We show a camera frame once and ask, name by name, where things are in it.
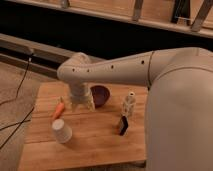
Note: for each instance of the white patterned bottle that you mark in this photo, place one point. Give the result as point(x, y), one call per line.
point(128, 104)

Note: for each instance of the black eraser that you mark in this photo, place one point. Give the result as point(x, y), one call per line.
point(123, 125)

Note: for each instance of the purple bowl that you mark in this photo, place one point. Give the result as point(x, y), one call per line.
point(100, 94)

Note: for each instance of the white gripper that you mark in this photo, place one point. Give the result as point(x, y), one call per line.
point(80, 93)

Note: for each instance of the wooden table board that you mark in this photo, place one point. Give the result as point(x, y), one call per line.
point(95, 139)

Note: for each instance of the orange toy carrot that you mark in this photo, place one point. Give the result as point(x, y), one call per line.
point(59, 109)

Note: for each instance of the wooden shelf rail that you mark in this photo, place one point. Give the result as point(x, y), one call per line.
point(193, 17)

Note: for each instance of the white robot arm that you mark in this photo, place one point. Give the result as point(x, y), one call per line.
point(178, 118)

